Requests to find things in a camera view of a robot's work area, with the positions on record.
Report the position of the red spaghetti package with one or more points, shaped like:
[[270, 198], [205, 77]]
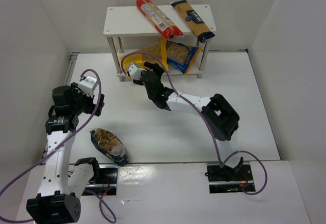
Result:
[[158, 19]]

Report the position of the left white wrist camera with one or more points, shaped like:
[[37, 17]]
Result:
[[88, 85]]

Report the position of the white two-tier shelf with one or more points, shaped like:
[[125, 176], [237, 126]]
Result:
[[129, 22]]

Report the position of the tan and blue spaghetti package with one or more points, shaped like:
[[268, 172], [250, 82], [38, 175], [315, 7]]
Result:
[[193, 20]]

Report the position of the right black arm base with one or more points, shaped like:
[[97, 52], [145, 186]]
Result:
[[225, 181]]

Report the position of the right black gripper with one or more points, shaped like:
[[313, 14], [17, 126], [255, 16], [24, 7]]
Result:
[[146, 75]]

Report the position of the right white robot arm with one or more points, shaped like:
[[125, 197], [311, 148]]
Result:
[[216, 110]]

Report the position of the blue yellow pasta bag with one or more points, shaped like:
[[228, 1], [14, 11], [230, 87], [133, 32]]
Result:
[[181, 55]]

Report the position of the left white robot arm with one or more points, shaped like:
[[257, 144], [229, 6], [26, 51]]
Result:
[[58, 197]]

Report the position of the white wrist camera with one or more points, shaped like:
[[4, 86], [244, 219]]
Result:
[[135, 72], [88, 85]]

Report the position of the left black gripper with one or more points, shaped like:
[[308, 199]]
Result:
[[95, 104]]

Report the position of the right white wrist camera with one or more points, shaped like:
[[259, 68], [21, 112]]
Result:
[[135, 72]]

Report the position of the dark mixed pasta bag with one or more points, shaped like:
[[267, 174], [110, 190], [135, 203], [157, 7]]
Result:
[[109, 145]]

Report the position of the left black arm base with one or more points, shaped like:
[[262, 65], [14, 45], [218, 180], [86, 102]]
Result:
[[105, 183]]

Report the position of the yellow macaroni bag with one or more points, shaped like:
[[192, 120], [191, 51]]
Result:
[[154, 54]]

